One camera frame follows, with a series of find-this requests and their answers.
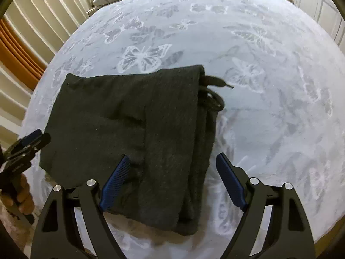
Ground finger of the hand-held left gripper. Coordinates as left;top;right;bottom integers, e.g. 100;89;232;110
25;133;52;152
17;129;42;146

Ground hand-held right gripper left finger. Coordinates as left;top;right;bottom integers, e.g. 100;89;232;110
30;154;131;259

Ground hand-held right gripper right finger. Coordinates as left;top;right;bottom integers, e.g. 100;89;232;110
216;152;316;259

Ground black pants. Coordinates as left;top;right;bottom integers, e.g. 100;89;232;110
39;65;234;236

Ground person's left hand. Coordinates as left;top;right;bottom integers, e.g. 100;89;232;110
0;173;36;215

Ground orange curtain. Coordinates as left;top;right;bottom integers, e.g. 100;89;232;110
0;19;47;92

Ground bed with butterfly sheet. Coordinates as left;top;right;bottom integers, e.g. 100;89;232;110
19;0;345;259

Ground white wardrobe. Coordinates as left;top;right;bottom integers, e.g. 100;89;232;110
290;0;345;49

